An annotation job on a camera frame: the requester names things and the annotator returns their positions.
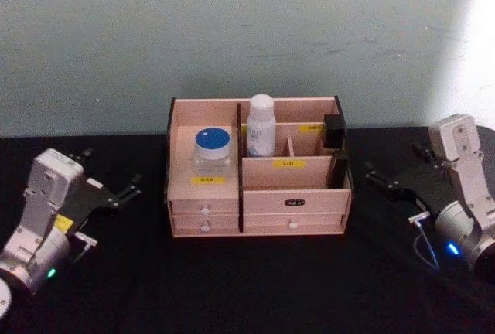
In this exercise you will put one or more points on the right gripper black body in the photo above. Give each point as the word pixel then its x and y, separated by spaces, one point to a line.
pixel 423 185

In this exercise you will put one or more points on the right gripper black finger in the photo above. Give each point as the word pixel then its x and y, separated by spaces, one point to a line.
pixel 427 156
pixel 379 180

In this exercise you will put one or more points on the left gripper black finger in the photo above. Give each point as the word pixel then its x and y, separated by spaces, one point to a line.
pixel 80 156
pixel 129 191

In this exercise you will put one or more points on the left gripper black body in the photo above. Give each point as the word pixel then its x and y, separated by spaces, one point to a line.
pixel 91 198

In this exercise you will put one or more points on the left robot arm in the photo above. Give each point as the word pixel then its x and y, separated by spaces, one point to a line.
pixel 42 191

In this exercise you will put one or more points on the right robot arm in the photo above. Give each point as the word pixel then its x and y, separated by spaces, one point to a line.
pixel 462 179

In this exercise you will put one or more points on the small wooden drawer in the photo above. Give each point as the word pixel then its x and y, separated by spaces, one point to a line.
pixel 189 225
pixel 189 207

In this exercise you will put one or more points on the small black box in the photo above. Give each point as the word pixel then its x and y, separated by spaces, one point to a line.
pixel 333 131

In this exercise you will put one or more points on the wooden desk organizer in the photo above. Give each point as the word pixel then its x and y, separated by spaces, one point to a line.
pixel 286 173

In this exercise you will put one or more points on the clear jar with blue lid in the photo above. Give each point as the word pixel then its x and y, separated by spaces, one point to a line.
pixel 212 148

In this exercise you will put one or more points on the wide wooden drawer with label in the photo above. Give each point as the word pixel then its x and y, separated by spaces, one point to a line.
pixel 267 202

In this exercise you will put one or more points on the wide wooden drawer with knob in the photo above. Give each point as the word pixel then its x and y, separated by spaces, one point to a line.
pixel 267 223

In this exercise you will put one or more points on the white plastic bottle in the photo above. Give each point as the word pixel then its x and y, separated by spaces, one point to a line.
pixel 261 129

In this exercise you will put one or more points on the black table cloth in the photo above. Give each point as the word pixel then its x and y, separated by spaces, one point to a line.
pixel 247 283

